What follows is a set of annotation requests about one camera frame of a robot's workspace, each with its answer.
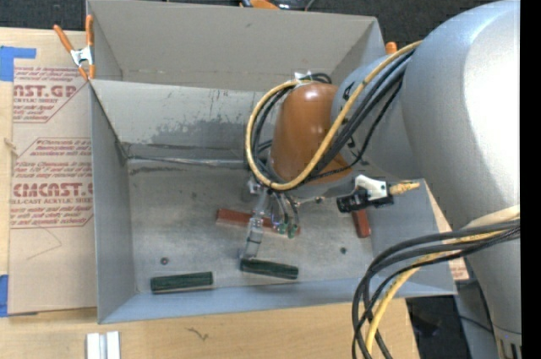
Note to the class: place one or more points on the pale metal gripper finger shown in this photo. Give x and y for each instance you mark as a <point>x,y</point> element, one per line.
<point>252,244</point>
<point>255,223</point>

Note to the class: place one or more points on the red-brown flat block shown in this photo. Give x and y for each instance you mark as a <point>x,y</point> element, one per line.
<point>231,218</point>
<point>362,224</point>

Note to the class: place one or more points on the dark green flat block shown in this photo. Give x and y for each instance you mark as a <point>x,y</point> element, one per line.
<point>270,269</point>
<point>181,281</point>

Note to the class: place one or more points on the grey metal bin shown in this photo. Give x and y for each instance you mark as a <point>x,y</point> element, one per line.
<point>190,197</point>

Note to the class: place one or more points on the brown cardboard board red print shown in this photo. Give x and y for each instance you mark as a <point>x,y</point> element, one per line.
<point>50,247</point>

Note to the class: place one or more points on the black cylinder on white bracket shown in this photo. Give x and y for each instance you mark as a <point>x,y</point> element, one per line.
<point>359,200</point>

